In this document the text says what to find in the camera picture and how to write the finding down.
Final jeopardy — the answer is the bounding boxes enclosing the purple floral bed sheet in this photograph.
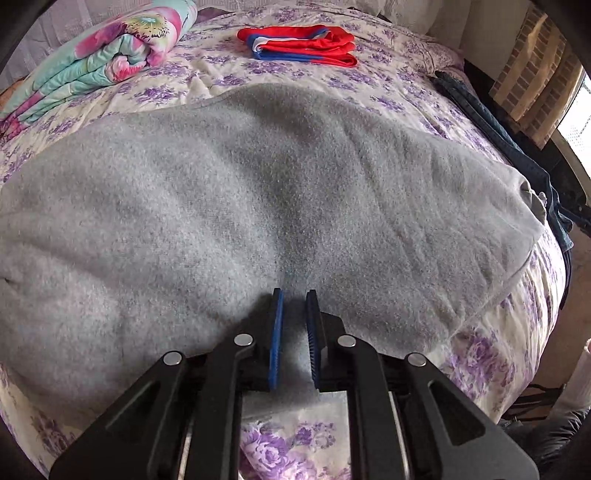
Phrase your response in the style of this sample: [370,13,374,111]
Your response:
[0,0,571,480]

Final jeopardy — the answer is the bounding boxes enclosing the white lace pillow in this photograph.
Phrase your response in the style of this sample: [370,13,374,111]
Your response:
[369,0,472,49]

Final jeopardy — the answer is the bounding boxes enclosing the colourful floral folded quilt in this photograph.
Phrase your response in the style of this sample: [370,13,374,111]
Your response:
[0,0,199,139]

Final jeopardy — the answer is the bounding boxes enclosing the grey fleece pants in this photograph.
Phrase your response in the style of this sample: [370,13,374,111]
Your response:
[0,86,548,418]

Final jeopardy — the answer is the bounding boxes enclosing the red and blue folded garment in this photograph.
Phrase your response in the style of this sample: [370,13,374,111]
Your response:
[237,26,360,69]

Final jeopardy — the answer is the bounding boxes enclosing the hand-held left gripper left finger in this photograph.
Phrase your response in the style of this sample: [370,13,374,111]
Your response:
[49,288,284,480]

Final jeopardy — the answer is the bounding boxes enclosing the dark blue jeans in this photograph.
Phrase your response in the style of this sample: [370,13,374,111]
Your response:
[429,70,574,252]

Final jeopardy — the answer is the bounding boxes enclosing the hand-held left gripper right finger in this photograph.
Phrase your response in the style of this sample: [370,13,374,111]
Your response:
[305,289,540,480]

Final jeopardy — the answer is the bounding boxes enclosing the brick pattern curtain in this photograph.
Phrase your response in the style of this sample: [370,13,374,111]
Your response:
[489,4,583,148]

